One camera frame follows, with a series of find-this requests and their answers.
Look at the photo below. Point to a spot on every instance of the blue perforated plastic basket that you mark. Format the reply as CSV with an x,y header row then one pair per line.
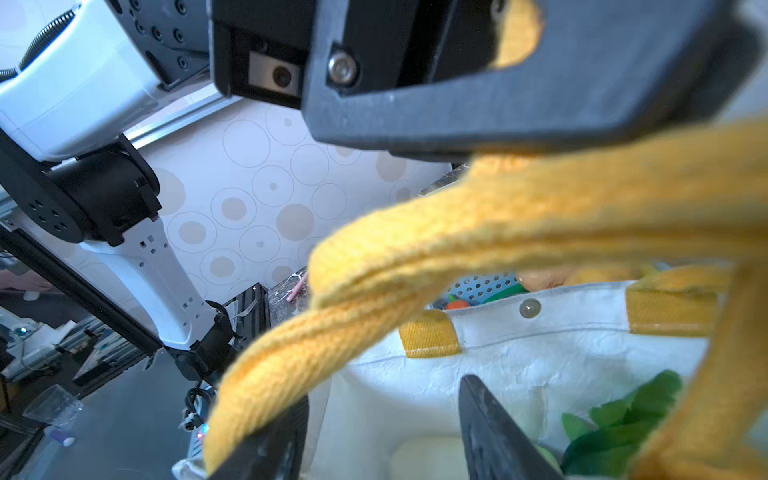
x,y
480,289

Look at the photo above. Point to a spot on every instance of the black vertical frame post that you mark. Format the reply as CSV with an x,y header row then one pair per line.
x,y
34,255

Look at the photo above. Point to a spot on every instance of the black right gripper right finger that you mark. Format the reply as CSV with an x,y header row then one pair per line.
x,y
495,447

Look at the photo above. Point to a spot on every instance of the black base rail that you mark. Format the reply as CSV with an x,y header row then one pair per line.
x,y
249,315

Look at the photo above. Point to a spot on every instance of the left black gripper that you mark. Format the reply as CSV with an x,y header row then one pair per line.
x,y
263,50

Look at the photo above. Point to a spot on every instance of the pink handled spoon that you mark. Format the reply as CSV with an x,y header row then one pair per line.
x,y
297,289

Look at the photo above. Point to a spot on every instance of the white toy radish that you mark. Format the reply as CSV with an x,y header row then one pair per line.
x,y
600,445

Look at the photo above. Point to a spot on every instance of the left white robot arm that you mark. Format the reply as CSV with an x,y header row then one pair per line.
x,y
88,76

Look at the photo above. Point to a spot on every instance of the white grocery bag yellow handles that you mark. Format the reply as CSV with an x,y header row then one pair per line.
x,y
679,192

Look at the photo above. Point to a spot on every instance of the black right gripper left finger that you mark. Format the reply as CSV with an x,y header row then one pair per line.
x,y
274,452

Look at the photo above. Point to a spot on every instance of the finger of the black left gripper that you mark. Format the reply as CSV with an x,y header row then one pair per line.
x,y
417,78

